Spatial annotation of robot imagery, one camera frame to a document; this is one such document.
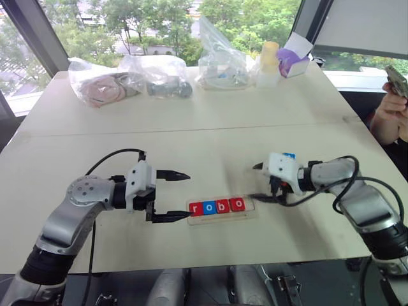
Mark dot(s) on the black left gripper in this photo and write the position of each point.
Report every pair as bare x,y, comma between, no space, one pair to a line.
143,202

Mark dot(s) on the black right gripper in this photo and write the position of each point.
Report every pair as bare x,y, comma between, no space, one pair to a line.
279,187

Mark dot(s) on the red letter tile r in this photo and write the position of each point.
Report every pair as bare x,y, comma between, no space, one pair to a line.
195,209

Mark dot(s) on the red letter tile o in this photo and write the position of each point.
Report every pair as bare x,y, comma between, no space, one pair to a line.
237,204

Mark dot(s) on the blue letter tile o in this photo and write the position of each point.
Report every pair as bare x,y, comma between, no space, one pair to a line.
209,207

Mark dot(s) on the red letter tile b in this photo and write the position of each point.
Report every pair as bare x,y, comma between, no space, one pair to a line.
223,206

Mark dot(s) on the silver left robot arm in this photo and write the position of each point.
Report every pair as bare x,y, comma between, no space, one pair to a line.
76,204

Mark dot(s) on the bystander forearm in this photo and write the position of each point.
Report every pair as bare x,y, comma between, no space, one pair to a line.
387,132

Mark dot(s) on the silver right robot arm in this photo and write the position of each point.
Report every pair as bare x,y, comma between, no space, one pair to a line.
366,197

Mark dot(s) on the clear acrylic letter tray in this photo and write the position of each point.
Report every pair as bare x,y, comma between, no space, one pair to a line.
223,218

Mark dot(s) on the grey rounded robot leg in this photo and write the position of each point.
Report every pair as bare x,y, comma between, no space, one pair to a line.
167,290
250,287

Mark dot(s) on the bystander bare hand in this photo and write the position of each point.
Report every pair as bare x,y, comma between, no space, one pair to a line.
390,108

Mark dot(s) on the clear plastic container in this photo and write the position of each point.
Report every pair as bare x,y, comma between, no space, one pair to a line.
266,79

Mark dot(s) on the plastic bag with dark tool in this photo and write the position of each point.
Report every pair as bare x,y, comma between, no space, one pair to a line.
169,86

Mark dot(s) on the purple and white carton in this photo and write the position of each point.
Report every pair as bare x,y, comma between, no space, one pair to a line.
293,62

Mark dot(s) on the tall clear plastic bag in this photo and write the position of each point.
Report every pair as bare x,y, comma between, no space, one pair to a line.
220,63

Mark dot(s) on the stack of yellow cups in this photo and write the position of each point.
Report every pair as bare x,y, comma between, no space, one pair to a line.
269,55

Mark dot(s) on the plastic bag with pink contents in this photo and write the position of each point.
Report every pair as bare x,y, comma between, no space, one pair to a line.
99,86

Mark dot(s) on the phone in patterned case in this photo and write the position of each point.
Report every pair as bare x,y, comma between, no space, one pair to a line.
396,81

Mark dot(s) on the grey roller blind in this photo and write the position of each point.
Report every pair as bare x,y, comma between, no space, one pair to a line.
366,25

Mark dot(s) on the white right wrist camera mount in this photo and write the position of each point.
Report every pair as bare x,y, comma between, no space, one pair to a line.
282,169

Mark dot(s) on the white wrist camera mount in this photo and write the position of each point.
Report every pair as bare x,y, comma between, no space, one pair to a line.
138,178
282,169

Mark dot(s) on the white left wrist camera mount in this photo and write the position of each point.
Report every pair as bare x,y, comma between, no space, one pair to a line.
138,178

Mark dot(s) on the metal bracket under table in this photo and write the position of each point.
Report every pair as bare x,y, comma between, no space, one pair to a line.
288,288

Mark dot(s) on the dark window frame post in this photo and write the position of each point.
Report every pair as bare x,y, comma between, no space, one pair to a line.
307,19
35,28

